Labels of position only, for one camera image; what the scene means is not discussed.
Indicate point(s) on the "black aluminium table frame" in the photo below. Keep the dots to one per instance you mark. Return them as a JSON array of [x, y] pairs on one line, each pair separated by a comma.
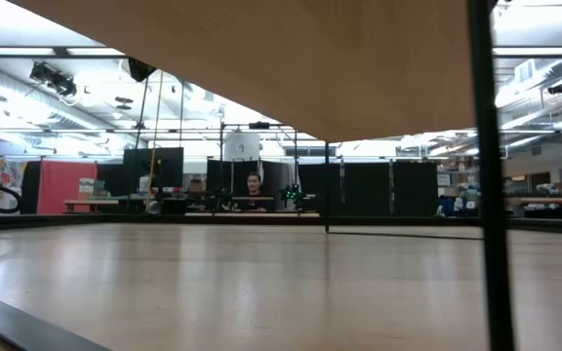
[[115, 219]]

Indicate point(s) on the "stacked small boxes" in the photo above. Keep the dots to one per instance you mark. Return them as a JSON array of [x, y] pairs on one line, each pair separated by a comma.
[[91, 187]]

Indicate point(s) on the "white cylindrical tank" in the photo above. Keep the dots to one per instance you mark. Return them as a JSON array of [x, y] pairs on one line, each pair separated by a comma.
[[242, 146]]

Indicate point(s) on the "background black robot arm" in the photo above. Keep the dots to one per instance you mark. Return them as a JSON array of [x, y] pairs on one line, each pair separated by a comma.
[[292, 195], [220, 197]]

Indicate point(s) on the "black ceiling mounted device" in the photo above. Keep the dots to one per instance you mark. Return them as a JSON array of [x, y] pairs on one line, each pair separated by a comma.
[[59, 83]]

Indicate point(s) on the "long wooden table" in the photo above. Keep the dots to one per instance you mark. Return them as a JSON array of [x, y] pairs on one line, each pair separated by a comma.
[[544, 200]]

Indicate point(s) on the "person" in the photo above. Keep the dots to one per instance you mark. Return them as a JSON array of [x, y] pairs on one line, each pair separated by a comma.
[[254, 187]]

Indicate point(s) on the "black overhead camera box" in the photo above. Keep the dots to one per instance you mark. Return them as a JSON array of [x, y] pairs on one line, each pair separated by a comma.
[[259, 125]]

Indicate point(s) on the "black ceiling lamp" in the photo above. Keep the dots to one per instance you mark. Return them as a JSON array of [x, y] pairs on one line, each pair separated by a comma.
[[559, 88]]

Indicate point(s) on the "round ceiling fixture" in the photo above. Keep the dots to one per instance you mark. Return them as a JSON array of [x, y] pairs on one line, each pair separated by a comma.
[[124, 100]]

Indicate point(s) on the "red partition panel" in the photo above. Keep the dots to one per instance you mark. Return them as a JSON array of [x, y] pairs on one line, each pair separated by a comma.
[[61, 185]]

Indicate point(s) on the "yellow pole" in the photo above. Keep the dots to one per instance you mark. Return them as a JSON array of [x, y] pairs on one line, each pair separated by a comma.
[[154, 141]]

